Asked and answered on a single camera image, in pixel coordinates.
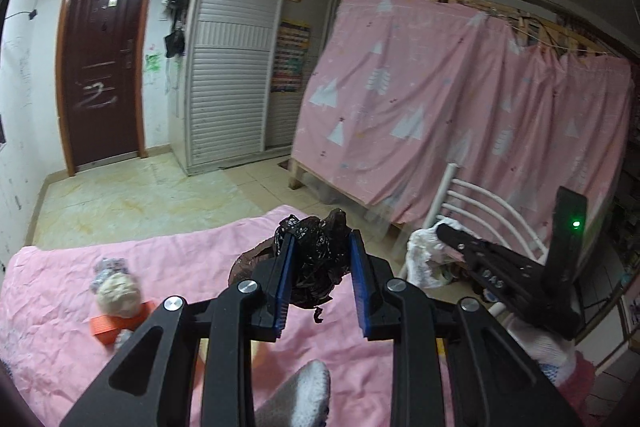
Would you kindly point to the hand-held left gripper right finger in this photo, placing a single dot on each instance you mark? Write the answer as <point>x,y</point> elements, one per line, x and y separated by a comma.
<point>360,287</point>

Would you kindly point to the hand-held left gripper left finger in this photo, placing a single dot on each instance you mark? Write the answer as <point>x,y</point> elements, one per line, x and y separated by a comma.
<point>284,282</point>

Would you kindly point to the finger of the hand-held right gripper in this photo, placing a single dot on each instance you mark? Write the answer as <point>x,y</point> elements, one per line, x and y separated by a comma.
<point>482,274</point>
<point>462,242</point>

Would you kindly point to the black plastic bag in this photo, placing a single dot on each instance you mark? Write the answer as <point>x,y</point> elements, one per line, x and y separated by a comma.
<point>317,257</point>

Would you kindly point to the person's right hand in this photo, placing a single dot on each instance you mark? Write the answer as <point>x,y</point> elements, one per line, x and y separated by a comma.
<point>542,347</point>

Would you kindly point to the person's left hand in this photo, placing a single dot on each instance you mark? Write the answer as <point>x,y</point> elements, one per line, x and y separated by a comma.
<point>300,397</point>

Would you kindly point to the white metal chair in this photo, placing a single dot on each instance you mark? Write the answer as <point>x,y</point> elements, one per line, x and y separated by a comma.
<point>480,199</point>

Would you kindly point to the pink tablecloth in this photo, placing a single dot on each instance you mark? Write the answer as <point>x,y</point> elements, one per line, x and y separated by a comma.
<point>190,257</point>

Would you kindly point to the pink tree print curtain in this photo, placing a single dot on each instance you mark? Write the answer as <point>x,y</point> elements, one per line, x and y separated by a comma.
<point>450,107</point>

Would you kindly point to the beige crumpled cloth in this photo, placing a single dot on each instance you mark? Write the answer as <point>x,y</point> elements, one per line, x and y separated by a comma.
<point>119,296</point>

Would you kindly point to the dotted grey white bag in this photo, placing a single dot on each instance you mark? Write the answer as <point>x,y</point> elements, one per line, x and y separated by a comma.
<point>110,269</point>

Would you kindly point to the orange box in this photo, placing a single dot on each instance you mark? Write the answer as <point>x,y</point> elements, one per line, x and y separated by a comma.
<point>107,326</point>

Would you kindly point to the white slatted wardrobe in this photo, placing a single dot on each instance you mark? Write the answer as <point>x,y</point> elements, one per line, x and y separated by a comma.
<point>230,72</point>

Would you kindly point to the black handbag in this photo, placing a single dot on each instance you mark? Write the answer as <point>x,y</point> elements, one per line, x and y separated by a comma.
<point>174,43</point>

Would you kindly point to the dark brown door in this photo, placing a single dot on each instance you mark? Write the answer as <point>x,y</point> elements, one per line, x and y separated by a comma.
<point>105,57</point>

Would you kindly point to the colourful wall poster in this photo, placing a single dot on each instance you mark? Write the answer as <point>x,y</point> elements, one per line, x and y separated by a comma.
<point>290,57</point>

